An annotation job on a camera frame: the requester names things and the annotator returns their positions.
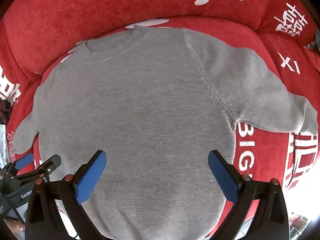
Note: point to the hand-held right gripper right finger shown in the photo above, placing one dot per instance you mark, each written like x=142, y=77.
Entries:
x=222, y=177

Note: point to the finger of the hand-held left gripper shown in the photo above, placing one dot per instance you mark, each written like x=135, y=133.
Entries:
x=23, y=161
x=51, y=162

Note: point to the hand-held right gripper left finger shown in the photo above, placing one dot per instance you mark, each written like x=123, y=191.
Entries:
x=90, y=177

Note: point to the grey sweatshirt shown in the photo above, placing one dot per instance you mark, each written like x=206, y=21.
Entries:
x=140, y=100

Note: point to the red printed sofa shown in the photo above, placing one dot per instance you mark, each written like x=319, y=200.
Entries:
x=62, y=12

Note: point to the grey cloth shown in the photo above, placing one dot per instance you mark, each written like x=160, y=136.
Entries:
x=315, y=41

